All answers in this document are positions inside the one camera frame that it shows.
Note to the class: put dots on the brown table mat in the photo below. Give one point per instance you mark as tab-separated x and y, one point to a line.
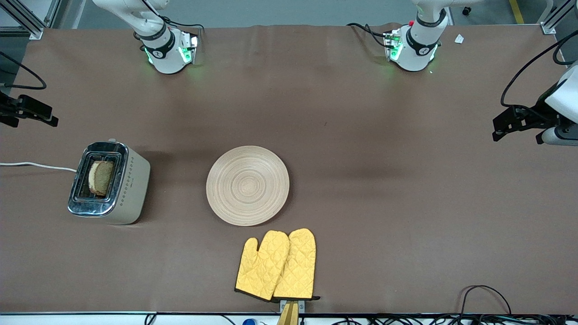
289	104

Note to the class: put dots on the aluminium frame post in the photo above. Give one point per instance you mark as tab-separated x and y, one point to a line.
27	18
557	18

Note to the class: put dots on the round light wooden plate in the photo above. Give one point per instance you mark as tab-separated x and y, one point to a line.
247	186

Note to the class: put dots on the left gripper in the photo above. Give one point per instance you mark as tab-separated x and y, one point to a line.
538	114

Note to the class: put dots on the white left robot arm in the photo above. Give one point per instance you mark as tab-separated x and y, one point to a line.
417	49

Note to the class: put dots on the yellow quilted oven mitt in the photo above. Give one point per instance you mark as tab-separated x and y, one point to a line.
259	271
298	266

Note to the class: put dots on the green lit base connector box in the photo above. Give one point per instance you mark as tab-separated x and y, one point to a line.
393	45
187	47

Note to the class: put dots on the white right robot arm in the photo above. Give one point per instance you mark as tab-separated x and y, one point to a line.
162	49

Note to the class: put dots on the slice of brown toast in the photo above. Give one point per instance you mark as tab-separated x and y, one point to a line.
101	178

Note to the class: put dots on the cream and chrome toaster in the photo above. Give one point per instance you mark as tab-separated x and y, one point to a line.
131	189

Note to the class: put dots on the metal clamp with wooden sticks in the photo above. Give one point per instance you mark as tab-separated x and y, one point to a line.
289	311

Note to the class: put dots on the black caster wheel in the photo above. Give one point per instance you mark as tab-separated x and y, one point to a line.
466	10

